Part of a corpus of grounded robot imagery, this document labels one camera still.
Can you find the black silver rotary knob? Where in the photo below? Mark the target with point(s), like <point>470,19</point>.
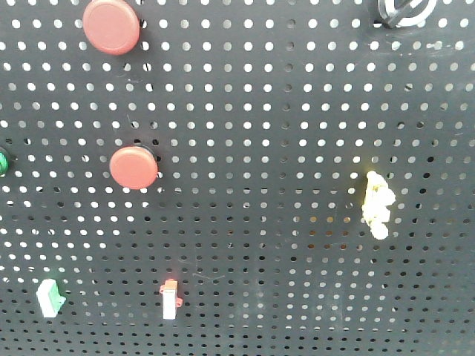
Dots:
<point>405,13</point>

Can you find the black perforated pegboard panel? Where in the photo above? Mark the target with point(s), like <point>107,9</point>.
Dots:
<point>264,118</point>

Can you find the lower red mushroom button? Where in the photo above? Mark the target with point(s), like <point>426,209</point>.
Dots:
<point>133,167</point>

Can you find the red mushroom button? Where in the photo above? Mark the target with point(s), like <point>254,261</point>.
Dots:
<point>111,26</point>
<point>133,167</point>

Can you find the upper red mushroom button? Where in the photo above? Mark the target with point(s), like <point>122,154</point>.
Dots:
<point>111,26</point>

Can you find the green round push button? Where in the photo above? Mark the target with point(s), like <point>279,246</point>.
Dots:
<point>4,161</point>

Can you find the red-white rocker switch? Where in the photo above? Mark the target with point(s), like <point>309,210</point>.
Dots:
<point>170,300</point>

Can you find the yellow toggle switch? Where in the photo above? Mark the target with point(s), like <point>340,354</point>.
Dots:
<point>375,211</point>

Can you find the green-white rocker switch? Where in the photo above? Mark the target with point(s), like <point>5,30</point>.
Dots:
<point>49,298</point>

